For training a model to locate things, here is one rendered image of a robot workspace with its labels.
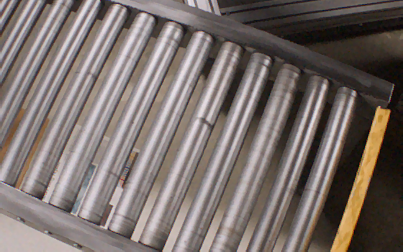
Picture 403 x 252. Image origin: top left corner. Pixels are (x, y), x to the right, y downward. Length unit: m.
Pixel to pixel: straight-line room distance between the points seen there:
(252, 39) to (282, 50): 0.06
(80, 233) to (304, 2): 1.17
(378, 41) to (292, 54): 1.03
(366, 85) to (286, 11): 0.76
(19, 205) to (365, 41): 1.46
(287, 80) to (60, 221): 0.53
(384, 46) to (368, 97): 1.00
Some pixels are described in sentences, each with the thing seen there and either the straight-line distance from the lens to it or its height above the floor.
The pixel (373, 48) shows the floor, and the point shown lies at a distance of 2.37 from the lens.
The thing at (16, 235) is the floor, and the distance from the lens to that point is 2.15.
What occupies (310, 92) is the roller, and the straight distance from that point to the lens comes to 1.37.
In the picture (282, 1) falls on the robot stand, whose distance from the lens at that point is 2.12.
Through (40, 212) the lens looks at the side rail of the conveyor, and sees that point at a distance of 1.30.
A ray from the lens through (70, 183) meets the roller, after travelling 1.31.
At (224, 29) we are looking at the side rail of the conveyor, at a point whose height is 0.80.
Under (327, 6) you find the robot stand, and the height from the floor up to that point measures 0.23.
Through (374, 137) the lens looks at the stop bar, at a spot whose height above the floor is 0.82.
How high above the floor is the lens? 2.04
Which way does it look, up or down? 73 degrees down
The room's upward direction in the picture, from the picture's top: 1 degrees clockwise
